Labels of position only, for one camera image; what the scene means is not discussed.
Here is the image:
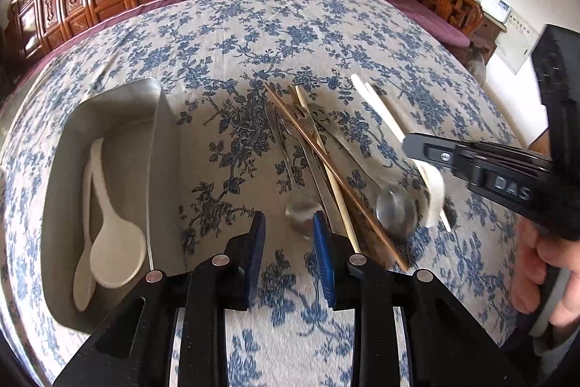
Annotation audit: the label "light bamboo chopstick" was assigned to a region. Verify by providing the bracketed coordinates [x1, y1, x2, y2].
[294, 85, 362, 255]

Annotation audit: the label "large metal spoon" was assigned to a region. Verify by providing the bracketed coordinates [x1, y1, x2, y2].
[307, 102, 418, 242]

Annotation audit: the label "white papers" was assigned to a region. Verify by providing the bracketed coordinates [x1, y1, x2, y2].
[453, 0, 513, 22]

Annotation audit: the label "blue floral tablecloth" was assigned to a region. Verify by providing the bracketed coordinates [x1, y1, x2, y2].
[0, 0, 529, 387]

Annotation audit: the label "metal tray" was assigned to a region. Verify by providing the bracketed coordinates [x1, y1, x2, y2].
[40, 78, 187, 331]

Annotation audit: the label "small metal spoon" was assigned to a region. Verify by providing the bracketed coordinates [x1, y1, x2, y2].
[265, 99, 320, 239]

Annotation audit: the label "white plastic spoon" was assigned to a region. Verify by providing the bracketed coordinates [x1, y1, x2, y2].
[88, 137, 147, 289]
[350, 74, 447, 230]
[73, 162, 98, 312]

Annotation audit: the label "white chopstick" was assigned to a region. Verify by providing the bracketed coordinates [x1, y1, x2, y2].
[364, 83, 452, 232]

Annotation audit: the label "metal fork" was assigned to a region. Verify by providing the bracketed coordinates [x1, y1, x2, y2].
[283, 102, 338, 236]

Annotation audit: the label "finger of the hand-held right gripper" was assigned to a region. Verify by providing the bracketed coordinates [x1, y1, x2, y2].
[402, 133, 552, 184]

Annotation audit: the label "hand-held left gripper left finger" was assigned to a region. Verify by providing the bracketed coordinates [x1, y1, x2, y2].
[52, 211, 266, 387]

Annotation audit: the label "wall poster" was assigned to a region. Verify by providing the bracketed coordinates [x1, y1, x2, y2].
[493, 22, 541, 76]

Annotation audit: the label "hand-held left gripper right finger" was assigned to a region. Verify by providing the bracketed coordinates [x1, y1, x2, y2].
[312, 211, 529, 387]

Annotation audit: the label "brown wooden chopstick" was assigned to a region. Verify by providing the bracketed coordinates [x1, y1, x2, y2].
[264, 83, 411, 272]
[272, 90, 399, 267]

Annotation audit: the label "person's right hand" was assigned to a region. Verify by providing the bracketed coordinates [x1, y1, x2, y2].
[510, 220, 556, 324]

